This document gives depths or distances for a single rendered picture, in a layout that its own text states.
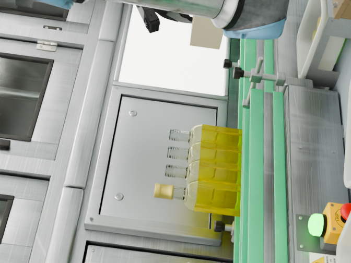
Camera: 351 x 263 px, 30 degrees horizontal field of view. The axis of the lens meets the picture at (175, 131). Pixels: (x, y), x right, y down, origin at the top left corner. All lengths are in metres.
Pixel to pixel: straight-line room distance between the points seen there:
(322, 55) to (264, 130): 0.24
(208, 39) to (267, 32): 0.36
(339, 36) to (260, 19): 0.35
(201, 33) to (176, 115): 0.34
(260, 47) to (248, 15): 0.59
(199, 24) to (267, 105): 0.25
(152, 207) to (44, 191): 0.29
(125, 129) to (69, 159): 0.18
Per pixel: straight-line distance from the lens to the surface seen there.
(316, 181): 1.43
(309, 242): 1.34
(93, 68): 1.96
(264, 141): 1.49
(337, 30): 1.56
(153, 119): 1.83
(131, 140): 1.78
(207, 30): 1.58
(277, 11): 1.28
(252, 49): 1.83
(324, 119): 1.55
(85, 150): 1.76
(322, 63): 1.63
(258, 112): 1.54
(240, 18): 1.26
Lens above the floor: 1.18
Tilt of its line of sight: 2 degrees down
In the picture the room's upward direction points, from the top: 82 degrees counter-clockwise
